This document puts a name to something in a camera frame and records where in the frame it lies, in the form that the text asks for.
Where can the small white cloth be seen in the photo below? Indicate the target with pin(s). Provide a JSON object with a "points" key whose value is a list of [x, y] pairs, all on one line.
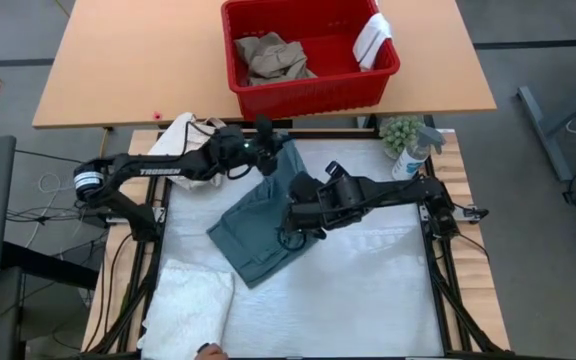
{"points": [[370, 40]]}

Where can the grey metal desk leg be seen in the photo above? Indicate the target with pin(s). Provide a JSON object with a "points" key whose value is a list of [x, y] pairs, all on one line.
{"points": [[543, 135]]}

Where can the white spray bottle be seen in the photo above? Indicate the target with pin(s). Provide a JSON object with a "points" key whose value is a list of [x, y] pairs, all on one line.
{"points": [[410, 160]]}

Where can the red plastic laundry bin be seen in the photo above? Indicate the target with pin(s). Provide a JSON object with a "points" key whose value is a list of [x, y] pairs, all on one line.
{"points": [[313, 95]]}

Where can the small pink object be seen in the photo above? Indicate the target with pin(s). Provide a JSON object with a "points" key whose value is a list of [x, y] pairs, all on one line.
{"points": [[157, 116]]}

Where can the black aluminium table frame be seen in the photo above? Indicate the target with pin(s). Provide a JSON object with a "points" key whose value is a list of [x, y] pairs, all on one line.
{"points": [[437, 300]]}

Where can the khaki garment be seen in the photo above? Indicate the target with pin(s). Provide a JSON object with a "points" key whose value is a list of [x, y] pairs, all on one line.
{"points": [[273, 60]]}

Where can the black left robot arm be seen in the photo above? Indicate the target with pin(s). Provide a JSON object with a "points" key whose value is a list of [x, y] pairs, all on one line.
{"points": [[158, 171]]}

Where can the small potted green plant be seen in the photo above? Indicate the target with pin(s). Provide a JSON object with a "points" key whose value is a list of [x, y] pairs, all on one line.
{"points": [[402, 134]]}

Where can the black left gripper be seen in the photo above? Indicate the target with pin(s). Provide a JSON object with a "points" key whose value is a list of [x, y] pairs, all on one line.
{"points": [[238, 150]]}

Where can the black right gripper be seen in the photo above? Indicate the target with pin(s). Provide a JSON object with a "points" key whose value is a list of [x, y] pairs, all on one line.
{"points": [[343, 200]]}

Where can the large light wooden desk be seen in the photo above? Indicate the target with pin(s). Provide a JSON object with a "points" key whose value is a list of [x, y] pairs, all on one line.
{"points": [[118, 60]]}

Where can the teal grey garment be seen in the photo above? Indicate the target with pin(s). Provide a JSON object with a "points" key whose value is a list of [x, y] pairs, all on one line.
{"points": [[258, 235]]}

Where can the white lace shirt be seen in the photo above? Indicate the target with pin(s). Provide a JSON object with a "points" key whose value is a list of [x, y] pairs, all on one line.
{"points": [[188, 310]]}

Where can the cream canvas tote bag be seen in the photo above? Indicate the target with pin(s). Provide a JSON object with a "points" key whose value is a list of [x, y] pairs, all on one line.
{"points": [[178, 137]]}

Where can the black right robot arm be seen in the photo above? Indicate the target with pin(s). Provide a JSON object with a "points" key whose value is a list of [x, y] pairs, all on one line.
{"points": [[408, 192]]}

